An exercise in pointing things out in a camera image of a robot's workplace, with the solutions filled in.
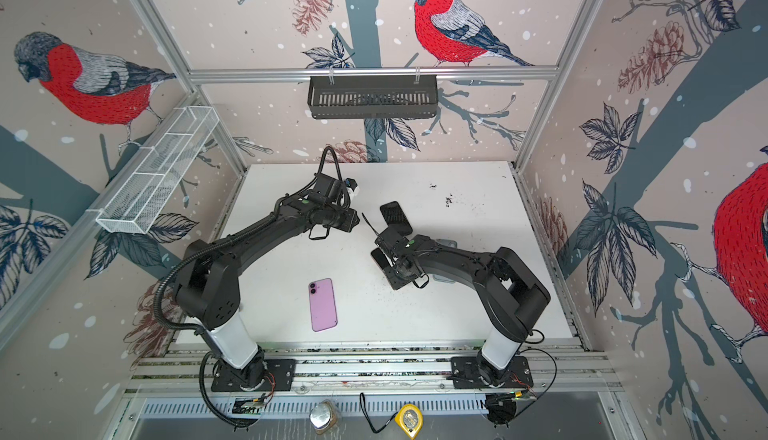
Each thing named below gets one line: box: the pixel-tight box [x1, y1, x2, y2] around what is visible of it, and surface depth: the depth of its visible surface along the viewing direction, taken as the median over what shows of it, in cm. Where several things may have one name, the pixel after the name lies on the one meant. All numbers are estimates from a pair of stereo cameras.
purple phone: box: [308, 278, 338, 332], surface depth 87 cm
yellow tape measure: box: [394, 403, 424, 440], surface depth 67 cm
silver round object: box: [309, 399, 338, 435], surface depth 61 cm
